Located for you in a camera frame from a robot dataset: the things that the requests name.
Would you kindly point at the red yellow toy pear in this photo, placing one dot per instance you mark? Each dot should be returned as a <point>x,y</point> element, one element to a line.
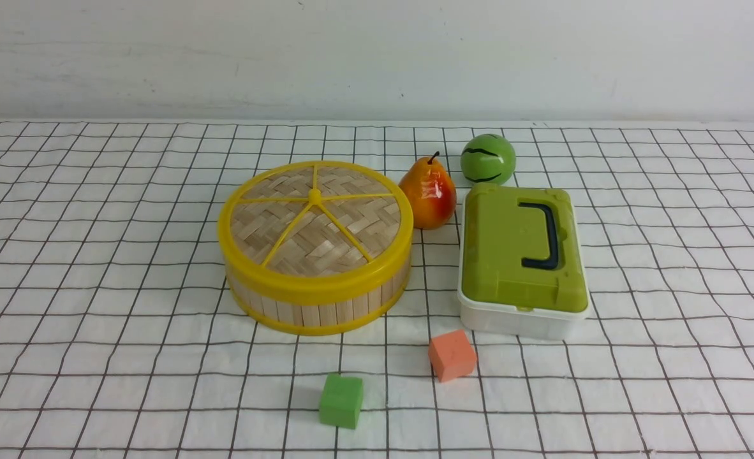
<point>431,193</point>

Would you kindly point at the orange foam cube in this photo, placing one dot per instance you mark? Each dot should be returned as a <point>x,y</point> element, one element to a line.
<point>451,356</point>

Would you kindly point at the bamboo steamer basket base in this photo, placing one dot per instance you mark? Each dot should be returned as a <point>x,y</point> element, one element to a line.
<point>321,306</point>

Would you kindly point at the green lidded white storage box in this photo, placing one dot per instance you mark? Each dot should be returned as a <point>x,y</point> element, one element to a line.
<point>521,271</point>

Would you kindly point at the yellow bamboo steamer lid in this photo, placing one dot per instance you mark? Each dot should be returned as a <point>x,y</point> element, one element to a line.
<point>317,233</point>

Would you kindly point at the green toy watermelon ball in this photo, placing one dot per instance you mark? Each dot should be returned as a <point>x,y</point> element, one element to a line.
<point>488,158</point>

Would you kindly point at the green foam cube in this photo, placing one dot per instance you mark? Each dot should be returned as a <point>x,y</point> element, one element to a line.
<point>341,401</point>

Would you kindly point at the white black-grid tablecloth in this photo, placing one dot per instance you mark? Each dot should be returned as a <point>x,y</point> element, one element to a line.
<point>119,337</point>

